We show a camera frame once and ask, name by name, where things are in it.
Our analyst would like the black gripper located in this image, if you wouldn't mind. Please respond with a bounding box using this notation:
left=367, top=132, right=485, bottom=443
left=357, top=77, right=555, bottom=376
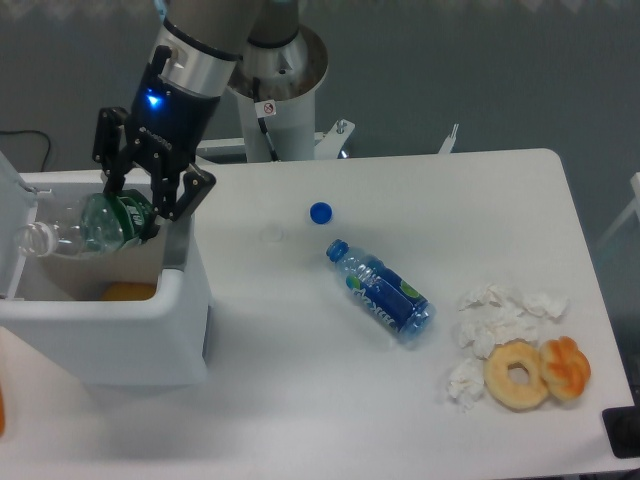
left=92, top=45, right=220, bottom=239

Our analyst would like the clear green label bottle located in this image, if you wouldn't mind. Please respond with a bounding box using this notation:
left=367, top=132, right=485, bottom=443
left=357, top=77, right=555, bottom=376
left=15, top=190, right=154, bottom=260

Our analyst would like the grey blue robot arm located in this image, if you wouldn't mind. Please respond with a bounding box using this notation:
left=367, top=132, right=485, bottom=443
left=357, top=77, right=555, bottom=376
left=92, top=1, right=299, bottom=240

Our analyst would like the white trash can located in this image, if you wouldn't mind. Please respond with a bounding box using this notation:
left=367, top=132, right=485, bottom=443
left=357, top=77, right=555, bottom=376
left=1, top=158, right=212, bottom=386

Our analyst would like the blue bottle cap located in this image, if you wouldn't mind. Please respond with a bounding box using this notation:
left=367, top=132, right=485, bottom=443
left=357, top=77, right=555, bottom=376
left=309, top=202, right=333, bottom=225

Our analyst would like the blue label plastic bottle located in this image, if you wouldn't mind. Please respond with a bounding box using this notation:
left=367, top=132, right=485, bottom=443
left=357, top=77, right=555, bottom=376
left=326, top=239, right=435, bottom=344

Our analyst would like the orange object in bin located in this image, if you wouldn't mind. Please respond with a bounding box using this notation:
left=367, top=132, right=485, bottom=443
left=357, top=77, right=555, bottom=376
left=100, top=282, right=156, bottom=301

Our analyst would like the orange object left edge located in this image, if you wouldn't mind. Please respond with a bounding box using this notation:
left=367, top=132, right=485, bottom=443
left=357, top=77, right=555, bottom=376
left=0, top=386, right=6, bottom=437

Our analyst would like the large crumpled white tissue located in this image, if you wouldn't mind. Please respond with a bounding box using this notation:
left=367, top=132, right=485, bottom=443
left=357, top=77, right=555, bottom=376
left=455, top=283, right=570, bottom=360

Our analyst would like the small crumpled white tissue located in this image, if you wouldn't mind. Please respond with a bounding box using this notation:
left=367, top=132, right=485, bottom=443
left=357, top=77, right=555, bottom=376
left=446, top=358, right=485, bottom=412

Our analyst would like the orange glazed pastry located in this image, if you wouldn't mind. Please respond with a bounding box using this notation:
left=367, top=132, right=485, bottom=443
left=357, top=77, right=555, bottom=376
left=539, top=336, right=591, bottom=402

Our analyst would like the black device at edge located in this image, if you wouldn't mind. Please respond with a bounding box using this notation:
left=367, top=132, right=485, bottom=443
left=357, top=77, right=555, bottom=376
left=602, top=406, right=639, bottom=459

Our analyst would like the black floor cable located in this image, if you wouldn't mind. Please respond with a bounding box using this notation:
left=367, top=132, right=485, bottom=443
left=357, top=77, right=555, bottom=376
left=0, top=129, right=53, bottom=172

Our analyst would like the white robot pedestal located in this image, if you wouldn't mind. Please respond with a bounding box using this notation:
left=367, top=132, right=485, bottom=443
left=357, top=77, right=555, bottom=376
left=228, top=25, right=328, bottom=163

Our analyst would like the plain ring donut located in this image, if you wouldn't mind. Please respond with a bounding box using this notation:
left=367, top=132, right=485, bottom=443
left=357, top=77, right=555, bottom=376
left=483, top=341, right=549, bottom=411

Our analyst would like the white frame right edge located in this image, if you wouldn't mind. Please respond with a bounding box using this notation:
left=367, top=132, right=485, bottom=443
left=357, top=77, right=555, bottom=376
left=595, top=172, right=639, bottom=265

